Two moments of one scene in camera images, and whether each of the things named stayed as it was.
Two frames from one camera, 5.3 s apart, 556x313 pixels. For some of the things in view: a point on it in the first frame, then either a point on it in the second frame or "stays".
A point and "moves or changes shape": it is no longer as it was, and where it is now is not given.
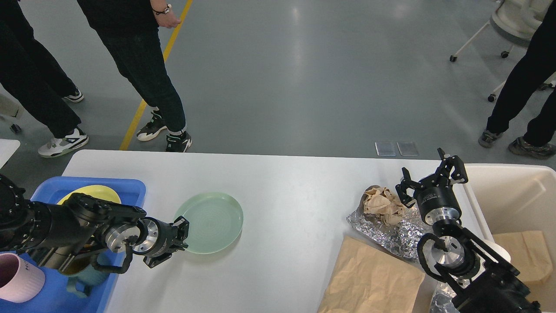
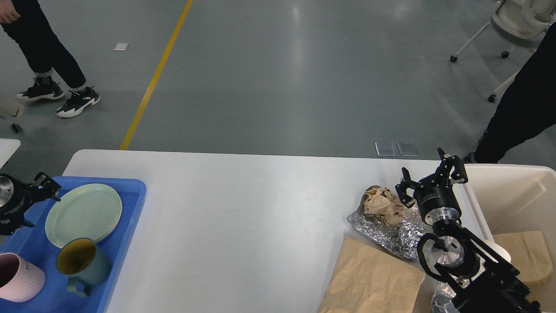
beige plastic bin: (509, 198) stays
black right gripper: (436, 199) stays
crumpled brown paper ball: (380, 202) stays
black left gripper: (155, 238) → (16, 199)
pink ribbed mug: (20, 281) stays
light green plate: (215, 219) moves or changes shape
